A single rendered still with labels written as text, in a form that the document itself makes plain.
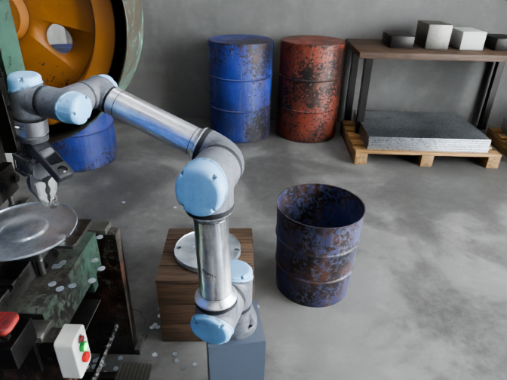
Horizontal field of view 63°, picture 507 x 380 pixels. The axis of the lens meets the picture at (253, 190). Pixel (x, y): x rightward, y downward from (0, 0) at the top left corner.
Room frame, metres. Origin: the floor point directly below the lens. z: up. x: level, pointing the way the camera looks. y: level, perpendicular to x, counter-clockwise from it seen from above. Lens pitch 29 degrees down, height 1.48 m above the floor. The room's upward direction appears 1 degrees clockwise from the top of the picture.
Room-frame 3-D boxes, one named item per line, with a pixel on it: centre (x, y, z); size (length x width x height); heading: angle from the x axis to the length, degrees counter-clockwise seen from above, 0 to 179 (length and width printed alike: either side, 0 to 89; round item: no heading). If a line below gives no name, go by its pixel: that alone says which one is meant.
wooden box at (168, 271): (1.49, 0.20, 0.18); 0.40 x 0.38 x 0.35; 92
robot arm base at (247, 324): (0.99, 0.06, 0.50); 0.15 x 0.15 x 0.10
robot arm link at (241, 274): (0.98, 0.06, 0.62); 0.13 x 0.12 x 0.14; 164
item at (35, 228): (1.01, 0.67, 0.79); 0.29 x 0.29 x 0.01
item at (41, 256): (1.01, 0.62, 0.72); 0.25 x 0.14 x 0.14; 89
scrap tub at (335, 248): (1.71, -0.32, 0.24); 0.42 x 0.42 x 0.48
